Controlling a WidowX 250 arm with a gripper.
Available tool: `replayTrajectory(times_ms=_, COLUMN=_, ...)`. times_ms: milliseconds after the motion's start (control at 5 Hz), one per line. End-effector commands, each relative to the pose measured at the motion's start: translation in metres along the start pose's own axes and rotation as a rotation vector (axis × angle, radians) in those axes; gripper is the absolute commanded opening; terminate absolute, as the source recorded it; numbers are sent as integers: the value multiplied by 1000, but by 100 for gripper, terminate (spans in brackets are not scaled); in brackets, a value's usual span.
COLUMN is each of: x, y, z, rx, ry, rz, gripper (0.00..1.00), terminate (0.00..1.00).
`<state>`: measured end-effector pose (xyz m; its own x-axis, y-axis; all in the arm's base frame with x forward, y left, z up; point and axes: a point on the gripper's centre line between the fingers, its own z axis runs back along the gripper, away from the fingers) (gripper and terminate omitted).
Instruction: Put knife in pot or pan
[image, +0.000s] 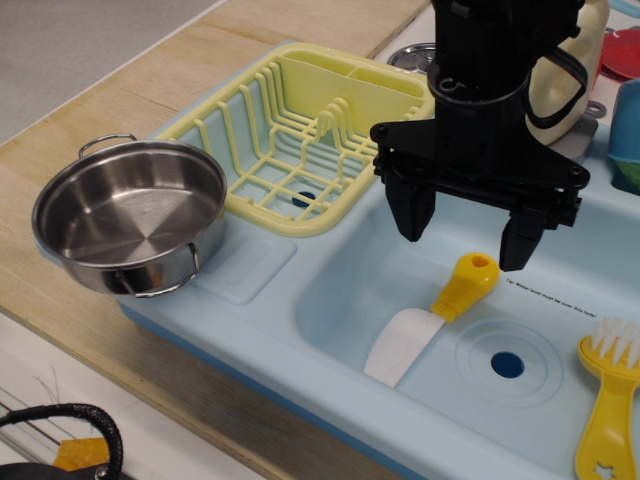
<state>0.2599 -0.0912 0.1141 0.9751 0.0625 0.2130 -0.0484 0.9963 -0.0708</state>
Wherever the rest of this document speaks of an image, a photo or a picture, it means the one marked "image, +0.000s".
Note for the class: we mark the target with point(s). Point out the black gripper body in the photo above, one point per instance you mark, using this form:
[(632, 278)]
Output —
[(478, 147)]

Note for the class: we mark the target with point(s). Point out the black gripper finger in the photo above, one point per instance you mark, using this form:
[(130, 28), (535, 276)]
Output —
[(412, 205), (519, 240)]

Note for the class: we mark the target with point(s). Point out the yellow handled toy knife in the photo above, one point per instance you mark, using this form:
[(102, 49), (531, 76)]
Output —
[(409, 331)]

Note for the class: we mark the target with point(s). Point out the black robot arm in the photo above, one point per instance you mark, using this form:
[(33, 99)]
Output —
[(479, 40)]

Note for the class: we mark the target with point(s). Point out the silver pot lid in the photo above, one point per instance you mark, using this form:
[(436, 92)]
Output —
[(415, 58)]

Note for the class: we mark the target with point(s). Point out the stainless steel pot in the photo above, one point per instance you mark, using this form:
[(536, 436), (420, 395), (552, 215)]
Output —
[(137, 217)]

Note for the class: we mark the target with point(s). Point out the grey toy faucet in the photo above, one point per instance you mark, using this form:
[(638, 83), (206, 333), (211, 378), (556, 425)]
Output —
[(575, 144)]

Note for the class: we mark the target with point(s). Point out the cream detergent bottle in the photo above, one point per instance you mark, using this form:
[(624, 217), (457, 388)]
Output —
[(552, 87)]

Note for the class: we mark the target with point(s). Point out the blue plastic cup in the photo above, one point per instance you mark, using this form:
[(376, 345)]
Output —
[(624, 132)]

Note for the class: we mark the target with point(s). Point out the yellow dish drying rack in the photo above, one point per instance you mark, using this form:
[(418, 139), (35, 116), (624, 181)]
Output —
[(291, 132)]

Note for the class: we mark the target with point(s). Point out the red plastic plate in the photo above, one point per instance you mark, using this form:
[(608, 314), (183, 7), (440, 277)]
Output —
[(620, 54)]

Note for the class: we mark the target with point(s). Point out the light blue toy sink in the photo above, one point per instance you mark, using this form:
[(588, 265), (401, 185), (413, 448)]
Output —
[(252, 232)]

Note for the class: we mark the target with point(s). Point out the yellow dish brush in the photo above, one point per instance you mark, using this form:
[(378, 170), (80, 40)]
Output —
[(605, 395)]

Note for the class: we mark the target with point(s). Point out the wooden board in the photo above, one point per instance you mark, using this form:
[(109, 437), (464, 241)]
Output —
[(180, 417)]

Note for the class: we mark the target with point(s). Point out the orange tape piece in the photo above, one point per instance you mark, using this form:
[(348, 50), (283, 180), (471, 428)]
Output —
[(76, 454)]

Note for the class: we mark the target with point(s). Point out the grey ring washer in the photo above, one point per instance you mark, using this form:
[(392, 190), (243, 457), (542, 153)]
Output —
[(596, 109)]

